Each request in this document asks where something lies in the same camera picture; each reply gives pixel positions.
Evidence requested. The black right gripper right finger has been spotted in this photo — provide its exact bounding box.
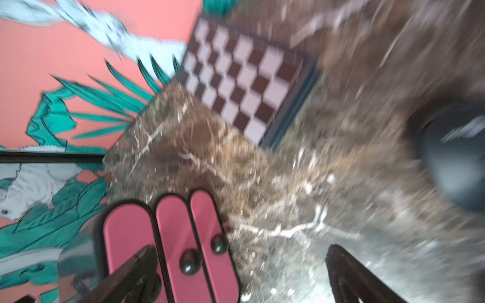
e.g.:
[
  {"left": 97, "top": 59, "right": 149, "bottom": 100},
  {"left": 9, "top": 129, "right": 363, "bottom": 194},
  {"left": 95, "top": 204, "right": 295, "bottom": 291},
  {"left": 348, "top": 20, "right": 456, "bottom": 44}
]
[{"left": 325, "top": 244, "right": 405, "bottom": 303}]

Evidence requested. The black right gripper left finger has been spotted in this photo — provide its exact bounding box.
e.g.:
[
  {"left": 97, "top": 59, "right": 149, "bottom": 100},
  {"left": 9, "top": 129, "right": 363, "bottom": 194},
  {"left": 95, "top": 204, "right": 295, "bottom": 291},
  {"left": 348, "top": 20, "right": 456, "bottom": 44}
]
[{"left": 80, "top": 245, "right": 159, "bottom": 303}]

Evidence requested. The black drawer cabinet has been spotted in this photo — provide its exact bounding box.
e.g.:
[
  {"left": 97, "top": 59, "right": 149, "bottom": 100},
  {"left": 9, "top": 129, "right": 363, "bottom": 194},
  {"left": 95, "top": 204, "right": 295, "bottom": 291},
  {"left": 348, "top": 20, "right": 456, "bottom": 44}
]
[{"left": 56, "top": 198, "right": 243, "bottom": 303}]

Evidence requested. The pink drawer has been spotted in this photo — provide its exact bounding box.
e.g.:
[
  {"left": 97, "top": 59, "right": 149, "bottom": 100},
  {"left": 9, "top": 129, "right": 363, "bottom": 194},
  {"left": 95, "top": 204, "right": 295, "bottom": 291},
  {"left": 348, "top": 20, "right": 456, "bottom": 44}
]
[
  {"left": 96, "top": 199, "right": 173, "bottom": 302},
  {"left": 190, "top": 190, "right": 240, "bottom": 303},
  {"left": 155, "top": 195, "right": 212, "bottom": 302}
]

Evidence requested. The black computer mouse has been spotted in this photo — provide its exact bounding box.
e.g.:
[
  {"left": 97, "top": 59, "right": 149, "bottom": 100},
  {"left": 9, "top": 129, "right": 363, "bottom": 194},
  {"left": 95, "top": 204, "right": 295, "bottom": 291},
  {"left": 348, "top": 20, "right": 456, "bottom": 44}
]
[{"left": 405, "top": 98, "right": 484, "bottom": 212}]

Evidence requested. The red white chess board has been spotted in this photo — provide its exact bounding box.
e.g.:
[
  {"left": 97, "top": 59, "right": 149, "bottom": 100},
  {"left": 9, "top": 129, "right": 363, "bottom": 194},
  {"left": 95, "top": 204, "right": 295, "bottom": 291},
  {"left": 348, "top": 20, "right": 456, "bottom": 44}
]
[{"left": 176, "top": 15, "right": 320, "bottom": 150}]

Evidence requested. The black frame post left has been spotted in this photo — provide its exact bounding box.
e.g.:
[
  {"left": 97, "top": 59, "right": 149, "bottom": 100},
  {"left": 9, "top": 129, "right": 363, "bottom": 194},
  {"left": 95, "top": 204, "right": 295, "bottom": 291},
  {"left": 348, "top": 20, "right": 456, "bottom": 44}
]
[{"left": 1, "top": 150, "right": 104, "bottom": 164}]

